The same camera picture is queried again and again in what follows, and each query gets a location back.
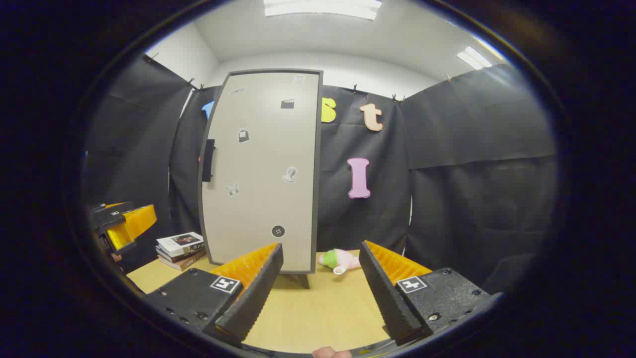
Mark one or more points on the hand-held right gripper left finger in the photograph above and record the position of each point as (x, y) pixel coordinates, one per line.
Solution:
(258, 286)

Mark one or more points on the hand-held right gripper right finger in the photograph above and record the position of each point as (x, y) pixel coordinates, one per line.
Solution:
(385, 288)

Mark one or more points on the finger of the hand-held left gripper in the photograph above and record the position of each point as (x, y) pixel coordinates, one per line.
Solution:
(118, 238)
(139, 219)

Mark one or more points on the white book with dark photo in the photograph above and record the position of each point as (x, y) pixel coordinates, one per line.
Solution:
(180, 241)

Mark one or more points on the pink and green plush toy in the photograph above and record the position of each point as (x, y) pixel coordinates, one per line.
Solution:
(345, 260)

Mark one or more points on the brown book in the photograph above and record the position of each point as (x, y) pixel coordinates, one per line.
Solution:
(185, 262)

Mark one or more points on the black backdrop cloth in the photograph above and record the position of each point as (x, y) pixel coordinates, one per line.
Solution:
(472, 174)

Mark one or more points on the small ceiling light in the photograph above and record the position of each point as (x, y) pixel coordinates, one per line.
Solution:
(474, 57)

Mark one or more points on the long ceiling light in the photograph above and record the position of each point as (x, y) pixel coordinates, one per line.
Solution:
(323, 7)

